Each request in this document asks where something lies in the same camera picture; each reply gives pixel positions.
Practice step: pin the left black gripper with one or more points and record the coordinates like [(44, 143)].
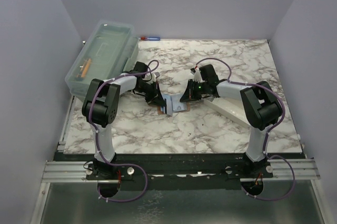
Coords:
[(156, 93)]

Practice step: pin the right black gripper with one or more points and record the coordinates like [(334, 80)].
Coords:
[(190, 95)]

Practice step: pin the tan leather card holder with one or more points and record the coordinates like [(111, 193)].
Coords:
[(168, 108)]

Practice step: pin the silver grey credit card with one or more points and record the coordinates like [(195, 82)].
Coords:
[(177, 105)]

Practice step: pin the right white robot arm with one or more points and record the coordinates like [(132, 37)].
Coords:
[(263, 108)]

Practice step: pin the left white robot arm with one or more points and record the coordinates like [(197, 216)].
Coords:
[(102, 98)]

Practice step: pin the white rectangular tray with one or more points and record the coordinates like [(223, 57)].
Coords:
[(229, 108)]

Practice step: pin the red blue screwdriver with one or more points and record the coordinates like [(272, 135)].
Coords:
[(150, 38)]

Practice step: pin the clear green plastic box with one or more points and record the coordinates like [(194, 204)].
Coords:
[(113, 48)]

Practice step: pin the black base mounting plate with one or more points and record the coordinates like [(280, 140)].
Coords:
[(133, 172)]

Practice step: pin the orange tool inside box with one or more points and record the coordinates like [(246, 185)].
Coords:
[(84, 69)]

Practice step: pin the aluminium rail frame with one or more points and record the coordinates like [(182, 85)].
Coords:
[(139, 131)]

